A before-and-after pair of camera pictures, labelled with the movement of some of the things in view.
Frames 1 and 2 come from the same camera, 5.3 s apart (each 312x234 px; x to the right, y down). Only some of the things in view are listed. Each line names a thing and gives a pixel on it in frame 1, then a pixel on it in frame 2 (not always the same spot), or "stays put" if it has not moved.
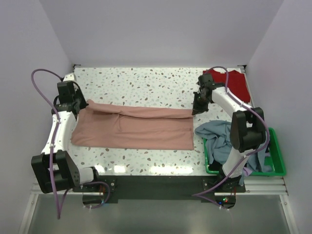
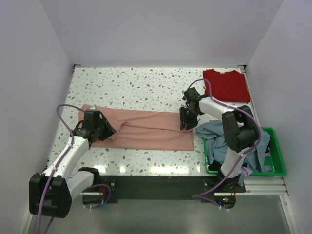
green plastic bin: (274, 151) stays put
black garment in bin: (216, 166) stays put
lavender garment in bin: (246, 171) stays put
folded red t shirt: (236, 82) stays put
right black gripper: (196, 108) -> (190, 124)
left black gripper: (78, 91) -> (109, 130)
